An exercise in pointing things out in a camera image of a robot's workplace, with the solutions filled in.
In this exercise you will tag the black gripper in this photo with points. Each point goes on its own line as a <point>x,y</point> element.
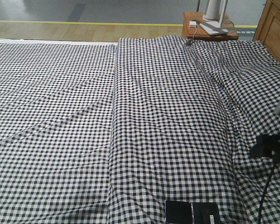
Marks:
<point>265,144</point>

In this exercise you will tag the black foldable smartphone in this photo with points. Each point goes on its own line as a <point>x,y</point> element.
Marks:
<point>178,212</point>

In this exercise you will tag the black white checkered duvet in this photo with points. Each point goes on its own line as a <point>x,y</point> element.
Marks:
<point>185,115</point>

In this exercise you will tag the wooden headboard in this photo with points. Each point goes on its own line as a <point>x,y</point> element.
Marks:
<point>268,30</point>

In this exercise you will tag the wooden bedside table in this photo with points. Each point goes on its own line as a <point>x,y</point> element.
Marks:
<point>199,34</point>

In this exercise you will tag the white charger adapter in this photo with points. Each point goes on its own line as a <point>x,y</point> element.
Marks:
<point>192,24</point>

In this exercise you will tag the black white checkered bedsheet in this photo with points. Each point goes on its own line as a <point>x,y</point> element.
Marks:
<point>55,122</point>

